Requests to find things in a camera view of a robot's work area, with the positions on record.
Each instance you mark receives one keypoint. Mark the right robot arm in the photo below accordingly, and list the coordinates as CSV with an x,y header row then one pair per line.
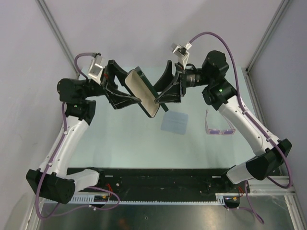
x,y
269,150

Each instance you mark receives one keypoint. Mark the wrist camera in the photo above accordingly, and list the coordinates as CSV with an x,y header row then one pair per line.
x,y
182,52
96,68

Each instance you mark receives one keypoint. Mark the aluminium rail right edge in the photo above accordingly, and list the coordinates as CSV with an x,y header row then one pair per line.
x,y
253,97

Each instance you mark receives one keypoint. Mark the pink transparent sunglasses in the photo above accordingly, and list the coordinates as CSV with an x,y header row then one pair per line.
x,y
217,132

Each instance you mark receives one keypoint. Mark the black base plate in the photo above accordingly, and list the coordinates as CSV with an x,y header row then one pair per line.
x,y
170,195

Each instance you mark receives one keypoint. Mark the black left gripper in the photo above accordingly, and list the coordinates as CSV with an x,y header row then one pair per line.
x,y
118,100

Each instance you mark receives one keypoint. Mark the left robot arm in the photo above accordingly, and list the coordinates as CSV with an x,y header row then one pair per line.
x,y
78,112

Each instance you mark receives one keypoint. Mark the right aluminium frame post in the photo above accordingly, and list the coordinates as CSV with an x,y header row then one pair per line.
x,y
275,21

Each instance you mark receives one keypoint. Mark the front aluminium crossbar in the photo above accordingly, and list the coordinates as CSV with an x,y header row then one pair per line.
x,y
269,184

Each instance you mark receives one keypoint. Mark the light blue cleaning cloth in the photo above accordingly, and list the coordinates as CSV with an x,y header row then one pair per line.
x,y
175,122

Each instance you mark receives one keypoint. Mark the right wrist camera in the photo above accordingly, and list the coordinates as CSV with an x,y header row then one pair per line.
x,y
182,52

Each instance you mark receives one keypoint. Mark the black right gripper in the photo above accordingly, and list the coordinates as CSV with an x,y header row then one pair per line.
x,y
172,93

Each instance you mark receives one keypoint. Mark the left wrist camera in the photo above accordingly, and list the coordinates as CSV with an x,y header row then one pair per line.
x,y
96,68

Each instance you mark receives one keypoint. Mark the dark green glasses case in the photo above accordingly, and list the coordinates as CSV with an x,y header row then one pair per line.
x,y
138,85

